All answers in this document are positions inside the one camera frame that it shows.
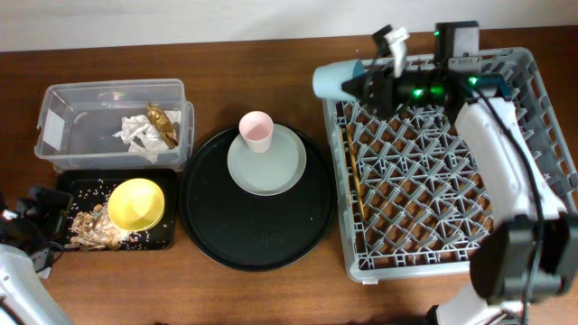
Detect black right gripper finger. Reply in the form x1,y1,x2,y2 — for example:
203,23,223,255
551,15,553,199
341,72,373,102
372,24,393,59

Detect blue cup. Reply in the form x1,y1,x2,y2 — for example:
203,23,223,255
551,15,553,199
312,60,365,101

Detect yellow bowl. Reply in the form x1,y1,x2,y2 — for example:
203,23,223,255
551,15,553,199
107,178,165,232

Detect pink cup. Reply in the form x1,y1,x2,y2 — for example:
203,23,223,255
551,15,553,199
238,111,275,153

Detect grey plate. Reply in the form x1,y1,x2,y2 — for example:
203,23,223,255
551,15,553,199
227,124,307,196

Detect white napkin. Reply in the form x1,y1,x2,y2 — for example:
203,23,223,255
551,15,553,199
113,115,170,163

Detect gold foil wrapper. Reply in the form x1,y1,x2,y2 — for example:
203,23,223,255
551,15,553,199
146,102,179,149

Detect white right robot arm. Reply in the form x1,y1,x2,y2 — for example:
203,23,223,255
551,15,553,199
340,21,577,324

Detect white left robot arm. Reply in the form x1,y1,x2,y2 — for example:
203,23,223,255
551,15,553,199
1,186,72,324

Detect grey dishwasher rack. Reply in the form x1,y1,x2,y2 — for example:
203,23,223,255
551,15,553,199
323,48,577,284

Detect black rectangular tray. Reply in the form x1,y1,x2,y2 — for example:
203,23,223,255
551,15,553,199
57,169,177,251

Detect food scraps pile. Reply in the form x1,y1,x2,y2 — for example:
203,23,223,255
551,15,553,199
64,204,133,251

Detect clear plastic bin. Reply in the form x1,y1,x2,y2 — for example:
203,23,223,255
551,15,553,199
34,79,194,172

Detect round black tray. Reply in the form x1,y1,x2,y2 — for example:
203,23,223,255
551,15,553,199
179,127,338,272

